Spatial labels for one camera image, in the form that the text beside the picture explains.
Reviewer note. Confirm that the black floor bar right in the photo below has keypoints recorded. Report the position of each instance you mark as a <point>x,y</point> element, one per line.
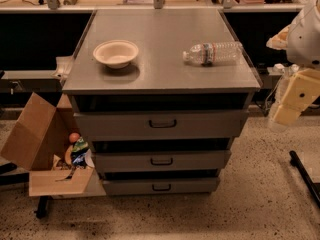
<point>313,187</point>

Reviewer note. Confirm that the grey bottom drawer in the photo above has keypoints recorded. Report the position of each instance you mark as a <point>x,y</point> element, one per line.
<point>161,186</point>

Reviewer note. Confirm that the white power adapter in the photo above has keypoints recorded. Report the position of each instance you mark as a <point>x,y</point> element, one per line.
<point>280,68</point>

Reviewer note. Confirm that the grey top drawer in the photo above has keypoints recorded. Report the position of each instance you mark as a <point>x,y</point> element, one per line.
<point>161,125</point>

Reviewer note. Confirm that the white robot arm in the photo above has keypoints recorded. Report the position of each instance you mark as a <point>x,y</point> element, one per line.
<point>301,42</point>

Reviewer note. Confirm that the grey middle drawer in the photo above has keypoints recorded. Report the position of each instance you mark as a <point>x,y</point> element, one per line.
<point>161,161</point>

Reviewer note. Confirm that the white paper bowl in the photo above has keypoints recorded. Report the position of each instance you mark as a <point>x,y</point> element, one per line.
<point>116,54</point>

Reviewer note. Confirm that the black stand leg left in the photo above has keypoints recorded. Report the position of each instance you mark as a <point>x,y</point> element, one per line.
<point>41,210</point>

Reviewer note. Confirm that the grey drawer cabinet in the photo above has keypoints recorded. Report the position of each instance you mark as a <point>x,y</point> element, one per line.
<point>158,79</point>

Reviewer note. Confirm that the orange ball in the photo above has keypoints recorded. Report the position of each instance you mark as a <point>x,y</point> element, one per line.
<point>73,137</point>

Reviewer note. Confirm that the brown cardboard box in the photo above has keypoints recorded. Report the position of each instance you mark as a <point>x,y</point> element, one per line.
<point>40,135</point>

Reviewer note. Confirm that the grey drawer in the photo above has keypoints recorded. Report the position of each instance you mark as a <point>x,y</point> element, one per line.
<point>161,161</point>
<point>161,125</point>
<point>161,186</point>

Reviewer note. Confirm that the green blue snack bag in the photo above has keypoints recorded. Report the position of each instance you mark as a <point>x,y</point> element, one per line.
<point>78,152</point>

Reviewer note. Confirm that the clear plastic water bottle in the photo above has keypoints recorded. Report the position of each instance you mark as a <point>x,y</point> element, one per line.
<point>206,54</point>

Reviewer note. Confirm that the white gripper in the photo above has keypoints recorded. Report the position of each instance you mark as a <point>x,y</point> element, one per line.
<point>305,39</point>

